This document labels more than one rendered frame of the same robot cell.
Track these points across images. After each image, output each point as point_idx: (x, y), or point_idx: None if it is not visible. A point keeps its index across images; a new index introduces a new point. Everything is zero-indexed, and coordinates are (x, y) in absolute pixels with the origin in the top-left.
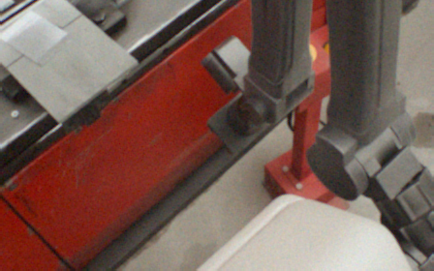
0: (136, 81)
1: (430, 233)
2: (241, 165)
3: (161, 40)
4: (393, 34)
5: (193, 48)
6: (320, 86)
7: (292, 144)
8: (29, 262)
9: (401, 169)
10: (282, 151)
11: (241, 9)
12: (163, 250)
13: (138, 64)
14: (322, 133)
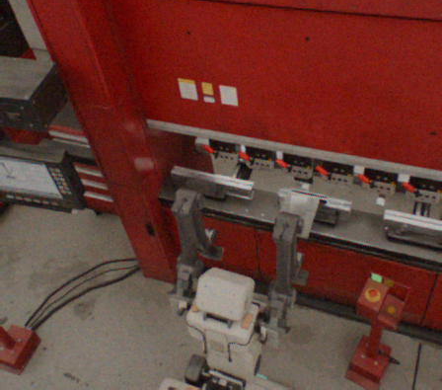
0: (321, 244)
1: (268, 320)
2: (362, 327)
3: (337, 241)
4: (282, 273)
5: (352, 256)
6: (367, 312)
7: (393, 347)
8: (249, 258)
9: (277, 304)
10: (385, 344)
11: (385, 263)
12: (297, 313)
13: (307, 239)
14: (272, 280)
